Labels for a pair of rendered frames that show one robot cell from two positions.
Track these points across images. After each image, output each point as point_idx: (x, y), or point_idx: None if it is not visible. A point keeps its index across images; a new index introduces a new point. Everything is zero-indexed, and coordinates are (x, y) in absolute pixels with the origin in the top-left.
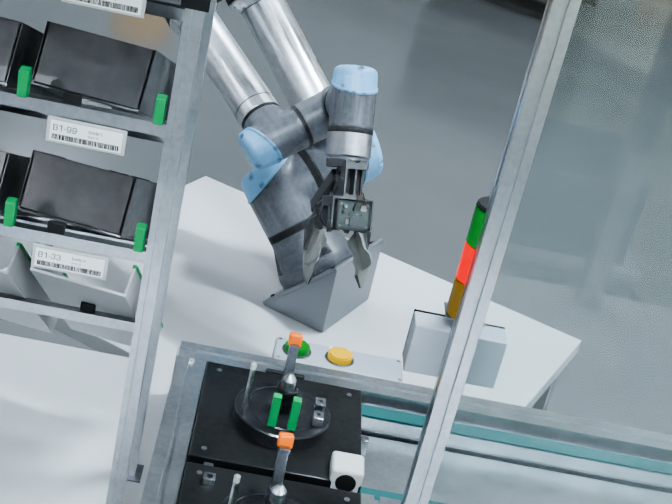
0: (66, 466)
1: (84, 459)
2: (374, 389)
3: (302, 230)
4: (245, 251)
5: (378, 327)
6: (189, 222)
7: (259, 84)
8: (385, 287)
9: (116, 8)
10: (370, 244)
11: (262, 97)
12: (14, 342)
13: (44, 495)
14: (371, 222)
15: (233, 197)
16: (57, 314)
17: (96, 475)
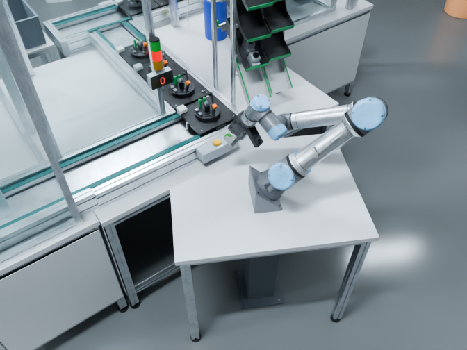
0: (244, 105)
1: (243, 108)
2: (199, 139)
3: None
4: (309, 203)
5: (238, 202)
6: (340, 201)
7: (300, 113)
8: (256, 226)
9: None
10: (256, 188)
11: (294, 113)
12: None
13: (238, 98)
14: (228, 126)
15: (354, 232)
16: None
17: (237, 107)
